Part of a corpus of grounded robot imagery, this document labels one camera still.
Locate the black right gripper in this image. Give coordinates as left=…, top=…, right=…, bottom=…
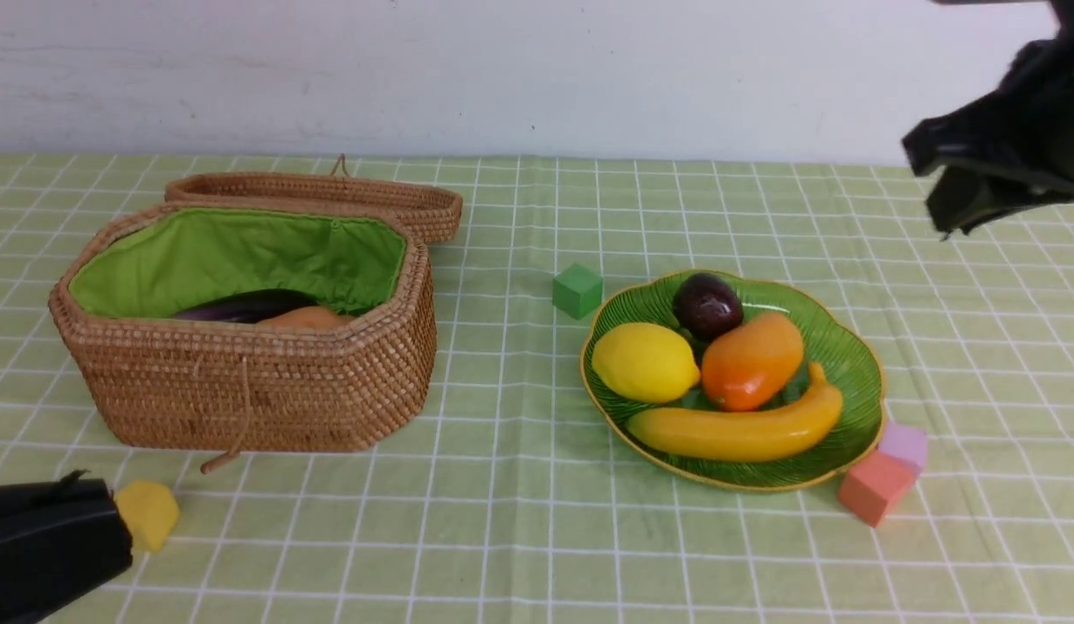
left=902, top=1, right=1074, bottom=238

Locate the dark purple toy mangosteen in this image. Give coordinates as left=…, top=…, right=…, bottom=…
left=672, top=272, right=745, bottom=343

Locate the orange toy mango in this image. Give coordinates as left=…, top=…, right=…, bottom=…
left=700, top=311, right=806, bottom=412

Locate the yellow toy banana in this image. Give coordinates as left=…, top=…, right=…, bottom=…
left=626, top=362, right=844, bottom=463

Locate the yellow toy lemon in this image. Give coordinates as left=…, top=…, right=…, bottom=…
left=589, top=322, right=700, bottom=404

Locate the brown toy potato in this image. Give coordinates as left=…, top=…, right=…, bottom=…
left=256, top=305, right=355, bottom=331

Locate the purple toy eggplant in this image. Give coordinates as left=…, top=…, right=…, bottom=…
left=171, top=289, right=319, bottom=324

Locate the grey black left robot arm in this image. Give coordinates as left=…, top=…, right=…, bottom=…
left=0, top=470, right=133, bottom=623

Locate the green glass leaf plate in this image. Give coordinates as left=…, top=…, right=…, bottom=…
left=580, top=270, right=886, bottom=492

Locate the lilac foam cube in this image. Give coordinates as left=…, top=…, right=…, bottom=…
left=879, top=421, right=929, bottom=478

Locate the pink foam cube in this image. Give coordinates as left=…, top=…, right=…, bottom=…
left=837, top=450, right=917, bottom=528

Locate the green foam cube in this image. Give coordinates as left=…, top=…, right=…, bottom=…
left=552, top=263, right=604, bottom=320

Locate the woven wicker basket lid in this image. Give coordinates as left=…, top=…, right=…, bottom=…
left=165, top=157, right=464, bottom=244

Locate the green checkered tablecloth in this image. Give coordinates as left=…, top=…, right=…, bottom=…
left=0, top=153, right=1074, bottom=623

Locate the woven wicker basket green lining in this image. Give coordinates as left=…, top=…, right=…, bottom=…
left=49, top=202, right=439, bottom=454

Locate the yellow foam block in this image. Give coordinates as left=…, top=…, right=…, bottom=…
left=114, top=479, right=180, bottom=553

